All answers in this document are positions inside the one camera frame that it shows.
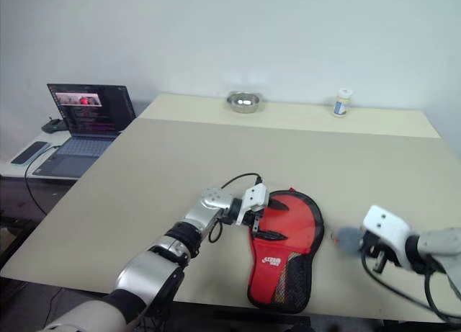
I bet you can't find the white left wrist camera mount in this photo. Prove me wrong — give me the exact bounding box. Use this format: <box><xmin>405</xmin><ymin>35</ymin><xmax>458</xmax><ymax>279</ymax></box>
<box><xmin>236</xmin><ymin>183</ymin><xmax>269</xmax><ymax>227</ymax></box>

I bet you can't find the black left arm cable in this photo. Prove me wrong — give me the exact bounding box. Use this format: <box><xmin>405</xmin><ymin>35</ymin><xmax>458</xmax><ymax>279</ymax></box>
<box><xmin>208</xmin><ymin>172</ymin><xmax>263</xmax><ymax>243</ymax></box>

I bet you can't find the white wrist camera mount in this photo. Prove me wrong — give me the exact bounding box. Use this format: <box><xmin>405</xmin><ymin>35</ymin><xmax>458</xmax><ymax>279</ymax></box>
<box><xmin>236</xmin><ymin>183</ymin><xmax>269</xmax><ymax>227</ymax></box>
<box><xmin>362</xmin><ymin>205</ymin><xmax>413</xmax><ymax>266</ymax></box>

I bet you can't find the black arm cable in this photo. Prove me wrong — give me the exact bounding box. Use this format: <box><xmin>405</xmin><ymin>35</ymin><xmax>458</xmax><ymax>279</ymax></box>
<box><xmin>361</xmin><ymin>252</ymin><xmax>461</xmax><ymax>325</ymax></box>
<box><xmin>208</xmin><ymin>172</ymin><xmax>263</xmax><ymax>243</ymax></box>

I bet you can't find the black smartphone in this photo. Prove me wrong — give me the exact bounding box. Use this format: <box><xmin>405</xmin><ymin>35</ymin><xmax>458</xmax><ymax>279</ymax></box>
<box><xmin>10</xmin><ymin>140</ymin><xmax>50</xmax><ymax>166</ymax></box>

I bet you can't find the red paddle case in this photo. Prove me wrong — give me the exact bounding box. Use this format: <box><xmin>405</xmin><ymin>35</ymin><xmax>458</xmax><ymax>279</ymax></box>
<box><xmin>246</xmin><ymin>187</ymin><xmax>326</xmax><ymax>314</ymax></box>

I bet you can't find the white side desk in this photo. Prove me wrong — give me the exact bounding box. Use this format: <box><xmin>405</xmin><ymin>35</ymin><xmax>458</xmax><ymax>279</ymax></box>
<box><xmin>0</xmin><ymin>128</ymin><xmax>125</xmax><ymax>184</ymax></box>

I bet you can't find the open grey laptop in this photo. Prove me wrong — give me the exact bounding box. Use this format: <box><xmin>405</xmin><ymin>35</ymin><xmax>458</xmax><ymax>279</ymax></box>
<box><xmin>33</xmin><ymin>82</ymin><xmax>137</xmax><ymax>179</ymax></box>

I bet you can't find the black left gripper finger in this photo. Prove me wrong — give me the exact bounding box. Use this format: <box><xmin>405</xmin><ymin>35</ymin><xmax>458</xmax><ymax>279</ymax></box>
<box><xmin>268</xmin><ymin>197</ymin><xmax>290</xmax><ymax>211</ymax></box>
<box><xmin>257</xmin><ymin>230</ymin><xmax>288</xmax><ymax>241</ymax></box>

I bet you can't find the black laptop power cable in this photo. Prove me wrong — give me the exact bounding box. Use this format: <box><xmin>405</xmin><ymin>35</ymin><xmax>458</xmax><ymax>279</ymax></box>
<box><xmin>23</xmin><ymin>145</ymin><xmax>61</xmax><ymax>217</ymax></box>

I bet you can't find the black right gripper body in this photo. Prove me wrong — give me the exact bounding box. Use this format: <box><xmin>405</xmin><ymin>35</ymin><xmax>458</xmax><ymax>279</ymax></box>
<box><xmin>358</xmin><ymin>233</ymin><xmax>401</xmax><ymax>274</ymax></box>

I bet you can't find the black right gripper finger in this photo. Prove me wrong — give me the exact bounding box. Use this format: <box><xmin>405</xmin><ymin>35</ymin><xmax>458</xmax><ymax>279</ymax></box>
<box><xmin>337</xmin><ymin>239</ymin><xmax>363</xmax><ymax>255</ymax></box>
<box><xmin>337</xmin><ymin>226</ymin><xmax>363</xmax><ymax>241</ymax></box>

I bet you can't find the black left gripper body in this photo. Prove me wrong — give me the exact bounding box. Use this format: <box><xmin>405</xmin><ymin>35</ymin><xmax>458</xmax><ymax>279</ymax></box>
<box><xmin>246</xmin><ymin>197</ymin><xmax>271</xmax><ymax>240</ymax></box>

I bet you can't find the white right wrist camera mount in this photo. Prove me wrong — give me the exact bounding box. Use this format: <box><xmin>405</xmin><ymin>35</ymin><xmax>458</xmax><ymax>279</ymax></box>
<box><xmin>362</xmin><ymin>205</ymin><xmax>413</xmax><ymax>266</ymax></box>

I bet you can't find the white jar with label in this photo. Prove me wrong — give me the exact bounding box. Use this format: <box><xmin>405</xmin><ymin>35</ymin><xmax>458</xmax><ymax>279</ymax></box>
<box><xmin>331</xmin><ymin>88</ymin><xmax>354</xmax><ymax>118</ymax></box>

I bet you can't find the round metal bowl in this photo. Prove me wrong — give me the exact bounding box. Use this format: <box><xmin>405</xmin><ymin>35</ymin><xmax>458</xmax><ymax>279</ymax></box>
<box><xmin>225</xmin><ymin>90</ymin><xmax>262</xmax><ymax>115</ymax></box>

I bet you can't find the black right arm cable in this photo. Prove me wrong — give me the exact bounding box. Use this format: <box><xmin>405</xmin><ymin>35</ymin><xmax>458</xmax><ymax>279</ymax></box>
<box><xmin>361</xmin><ymin>252</ymin><xmax>461</xmax><ymax>325</ymax></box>

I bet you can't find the black handheld controller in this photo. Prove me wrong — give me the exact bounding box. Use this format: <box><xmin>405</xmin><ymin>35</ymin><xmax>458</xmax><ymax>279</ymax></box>
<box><xmin>40</xmin><ymin>117</ymin><xmax>68</xmax><ymax>135</ymax></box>

